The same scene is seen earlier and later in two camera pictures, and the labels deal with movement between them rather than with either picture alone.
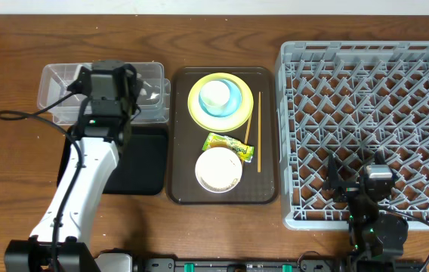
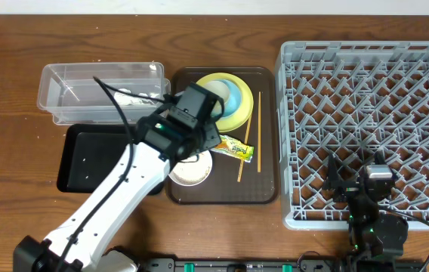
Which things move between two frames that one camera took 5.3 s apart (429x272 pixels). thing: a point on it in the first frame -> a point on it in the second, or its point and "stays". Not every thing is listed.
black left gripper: (134, 86) -> (214, 134)
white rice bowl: (218, 169) -> (193, 171)
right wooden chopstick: (259, 134) stays
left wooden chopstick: (248, 134) stays
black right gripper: (350, 189) stays
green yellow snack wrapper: (214, 140) stays
